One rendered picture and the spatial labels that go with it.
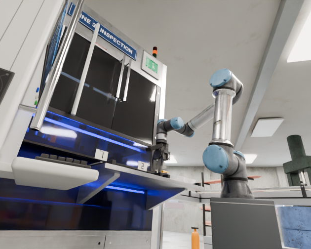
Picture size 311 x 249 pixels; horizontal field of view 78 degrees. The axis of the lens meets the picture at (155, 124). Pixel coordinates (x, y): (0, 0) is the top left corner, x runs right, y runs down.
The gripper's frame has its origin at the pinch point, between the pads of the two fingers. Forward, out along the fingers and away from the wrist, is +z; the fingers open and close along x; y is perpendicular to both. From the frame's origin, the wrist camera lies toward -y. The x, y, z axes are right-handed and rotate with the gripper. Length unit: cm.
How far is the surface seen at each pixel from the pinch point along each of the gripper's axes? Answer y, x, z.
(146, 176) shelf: -20.4, -14.7, 6.9
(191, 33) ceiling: 92, 41, -232
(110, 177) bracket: -34.3, -5.7, 9.1
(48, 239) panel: -43, 25, 37
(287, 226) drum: 332, 23, 26
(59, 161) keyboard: -65, -31, 12
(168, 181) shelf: -5.6, -14.7, 6.9
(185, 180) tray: 12.4, -12.1, 3.4
